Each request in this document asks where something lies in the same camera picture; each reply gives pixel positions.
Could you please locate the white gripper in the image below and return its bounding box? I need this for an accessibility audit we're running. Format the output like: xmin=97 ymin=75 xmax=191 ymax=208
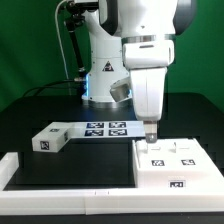
xmin=130 ymin=67 xmax=167 ymax=143

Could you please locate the white cabinet door panel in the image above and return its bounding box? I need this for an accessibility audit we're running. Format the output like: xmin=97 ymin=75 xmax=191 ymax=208
xmin=171 ymin=138 xmax=212 ymax=172
xmin=133 ymin=140 xmax=175 ymax=172

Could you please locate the white cabinet body box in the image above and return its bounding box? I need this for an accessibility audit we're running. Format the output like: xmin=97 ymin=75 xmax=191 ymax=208
xmin=133 ymin=139 xmax=224 ymax=190

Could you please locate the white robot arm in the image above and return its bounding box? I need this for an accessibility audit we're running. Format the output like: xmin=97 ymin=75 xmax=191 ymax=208
xmin=82 ymin=0 xmax=196 ymax=143

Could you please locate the white cabinet top block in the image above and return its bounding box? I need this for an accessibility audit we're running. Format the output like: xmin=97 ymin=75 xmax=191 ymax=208
xmin=32 ymin=122 xmax=73 ymax=153

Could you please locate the white sheet with markers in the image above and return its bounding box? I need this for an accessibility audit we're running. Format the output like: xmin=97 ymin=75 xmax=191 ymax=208
xmin=68 ymin=121 xmax=145 ymax=138

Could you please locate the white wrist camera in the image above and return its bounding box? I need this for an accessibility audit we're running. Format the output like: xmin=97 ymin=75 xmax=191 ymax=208
xmin=110 ymin=78 xmax=131 ymax=102

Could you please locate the black cable bundle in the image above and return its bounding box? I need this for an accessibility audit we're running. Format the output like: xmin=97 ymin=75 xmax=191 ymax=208
xmin=21 ymin=79 xmax=87 ymax=98

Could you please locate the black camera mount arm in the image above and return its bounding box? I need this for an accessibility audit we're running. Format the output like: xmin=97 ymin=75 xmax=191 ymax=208
xmin=65 ymin=0 xmax=99 ymax=82

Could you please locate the white cable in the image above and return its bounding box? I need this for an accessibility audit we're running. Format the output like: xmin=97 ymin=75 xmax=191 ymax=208
xmin=54 ymin=0 xmax=70 ymax=80

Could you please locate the white U-shaped fence frame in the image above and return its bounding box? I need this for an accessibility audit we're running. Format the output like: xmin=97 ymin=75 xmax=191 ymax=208
xmin=0 ymin=152 xmax=224 ymax=215

